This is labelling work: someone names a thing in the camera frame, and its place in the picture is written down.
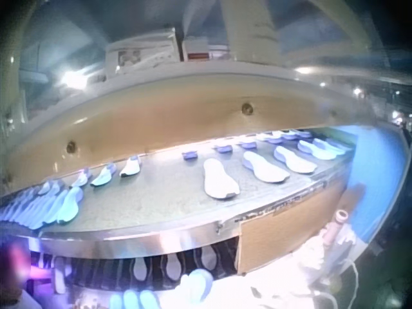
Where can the row of blue-heeled shoes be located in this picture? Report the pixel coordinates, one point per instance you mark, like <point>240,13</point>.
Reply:
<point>190,156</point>

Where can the white shoe sole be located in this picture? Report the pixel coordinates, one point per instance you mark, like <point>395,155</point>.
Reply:
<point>331,145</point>
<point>265,167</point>
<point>294,160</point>
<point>317,150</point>
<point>220,180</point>

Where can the beige conveyor oven hood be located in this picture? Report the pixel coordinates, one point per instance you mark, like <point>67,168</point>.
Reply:
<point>167,112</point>

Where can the steel-rimmed grey conveyor belt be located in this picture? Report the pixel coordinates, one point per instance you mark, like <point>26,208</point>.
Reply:
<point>154,196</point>

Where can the white shoe upper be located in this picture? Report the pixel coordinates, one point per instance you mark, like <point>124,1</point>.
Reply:
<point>81,178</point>
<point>130,166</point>
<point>103,175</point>
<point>49,188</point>

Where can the red and white box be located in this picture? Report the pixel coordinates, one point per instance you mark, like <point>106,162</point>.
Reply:
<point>206,50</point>

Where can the white cartons stack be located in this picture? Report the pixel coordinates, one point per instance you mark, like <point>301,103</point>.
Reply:
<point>141,53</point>

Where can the lower dark belt with soles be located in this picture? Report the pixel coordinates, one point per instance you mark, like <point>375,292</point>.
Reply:
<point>145,267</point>

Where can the pale blue loose sole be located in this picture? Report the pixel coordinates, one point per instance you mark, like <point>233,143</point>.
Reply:
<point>148,300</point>
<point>196,283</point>
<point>129,300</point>
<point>116,301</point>

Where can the white cloth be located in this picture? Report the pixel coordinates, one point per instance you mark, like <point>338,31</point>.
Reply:
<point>310,257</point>

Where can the pink glue bottle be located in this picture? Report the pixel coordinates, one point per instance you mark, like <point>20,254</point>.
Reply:
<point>334,230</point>

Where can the row of bluish soles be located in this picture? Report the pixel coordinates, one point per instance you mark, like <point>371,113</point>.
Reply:
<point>48,209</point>

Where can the blue conveyor belt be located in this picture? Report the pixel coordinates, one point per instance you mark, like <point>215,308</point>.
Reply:
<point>373,180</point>

